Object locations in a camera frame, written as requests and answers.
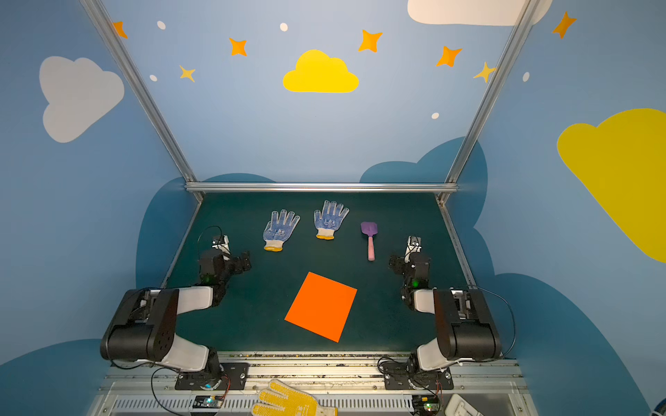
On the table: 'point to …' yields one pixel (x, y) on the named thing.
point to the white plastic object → (458, 406)
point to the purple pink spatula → (370, 229)
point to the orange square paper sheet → (323, 306)
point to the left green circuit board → (208, 401)
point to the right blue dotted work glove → (329, 221)
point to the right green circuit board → (428, 404)
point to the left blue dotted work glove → (277, 230)
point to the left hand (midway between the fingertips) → (237, 252)
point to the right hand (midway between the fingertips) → (408, 249)
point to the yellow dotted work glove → (293, 401)
